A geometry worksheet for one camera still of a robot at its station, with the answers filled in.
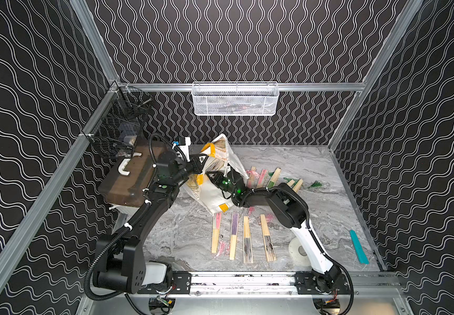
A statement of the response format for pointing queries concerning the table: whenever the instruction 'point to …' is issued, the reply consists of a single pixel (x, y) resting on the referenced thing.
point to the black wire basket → (116, 126)
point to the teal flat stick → (362, 256)
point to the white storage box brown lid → (125, 182)
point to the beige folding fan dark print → (247, 249)
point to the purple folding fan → (234, 235)
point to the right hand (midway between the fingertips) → (206, 173)
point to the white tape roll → (297, 254)
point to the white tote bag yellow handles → (204, 189)
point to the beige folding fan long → (270, 251)
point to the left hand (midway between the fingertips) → (207, 151)
